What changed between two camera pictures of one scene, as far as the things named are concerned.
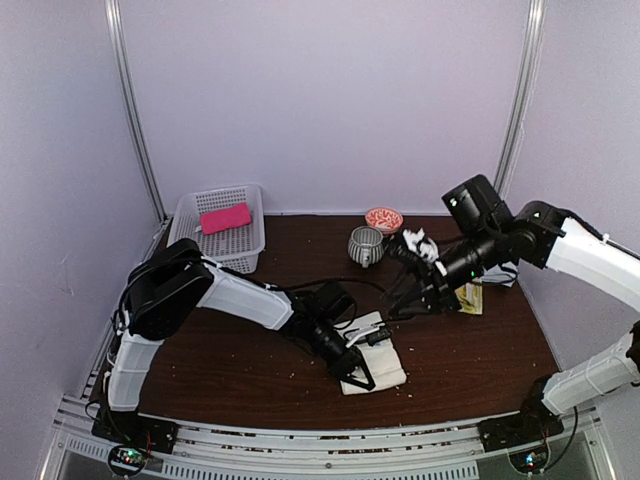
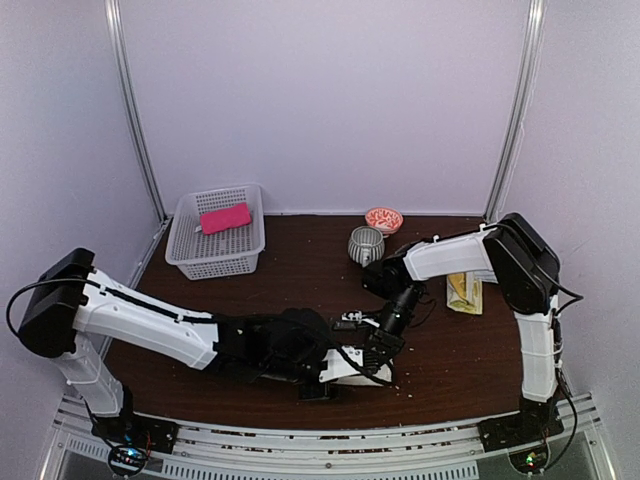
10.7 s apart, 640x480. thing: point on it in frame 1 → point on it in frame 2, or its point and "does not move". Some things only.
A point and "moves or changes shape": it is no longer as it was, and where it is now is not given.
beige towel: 383,359 moves or changes shape
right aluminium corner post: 523,98 does not move
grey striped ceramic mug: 366,245 does not move
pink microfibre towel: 216,221 does not move
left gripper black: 345,365 → 306,394
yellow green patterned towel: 470,298 does not move
